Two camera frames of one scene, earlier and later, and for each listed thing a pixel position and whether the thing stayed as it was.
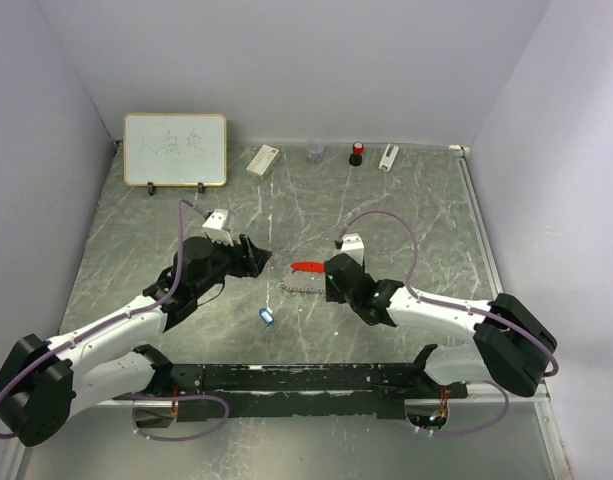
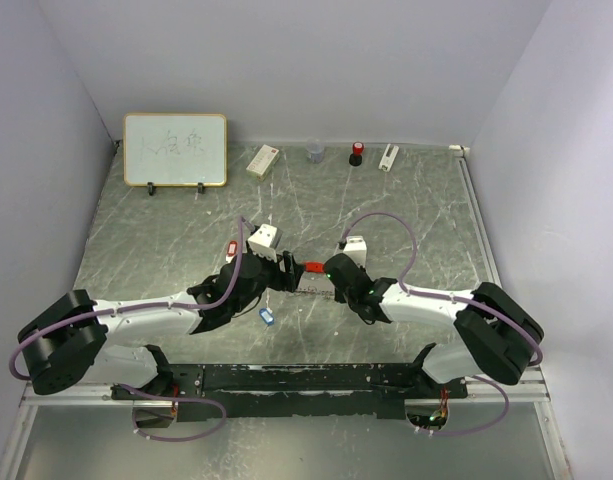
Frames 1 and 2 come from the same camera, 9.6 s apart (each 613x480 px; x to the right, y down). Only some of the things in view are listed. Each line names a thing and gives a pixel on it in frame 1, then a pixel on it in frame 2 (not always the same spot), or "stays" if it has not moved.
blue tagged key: x=266 y=314 stays
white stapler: x=387 y=161 stays
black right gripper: x=332 y=292 stays
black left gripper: x=249 y=265 -> x=284 y=280
